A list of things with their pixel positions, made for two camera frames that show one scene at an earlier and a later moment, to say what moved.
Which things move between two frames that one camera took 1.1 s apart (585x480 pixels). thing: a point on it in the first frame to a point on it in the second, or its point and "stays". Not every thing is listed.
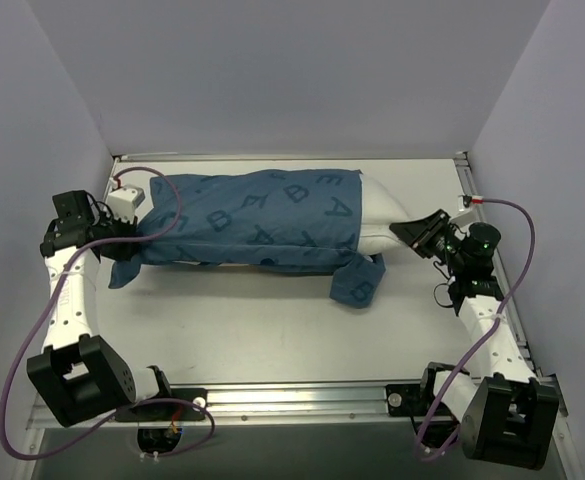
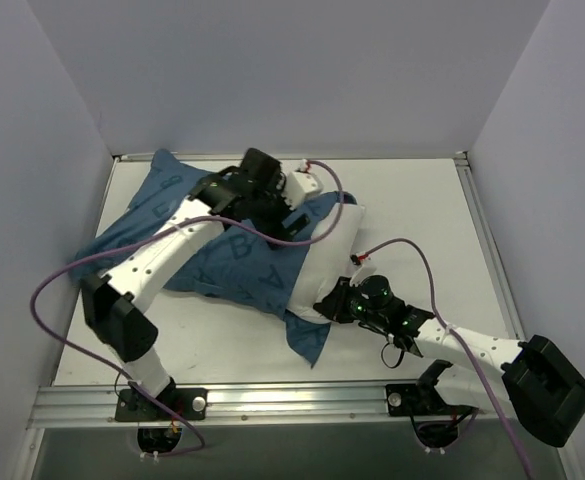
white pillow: x=380 y=211 to x=326 y=260
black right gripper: x=430 y=234 to x=339 y=302
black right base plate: x=413 y=400 stays
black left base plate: x=169 y=411 stays
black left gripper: x=120 y=245 to x=286 y=222
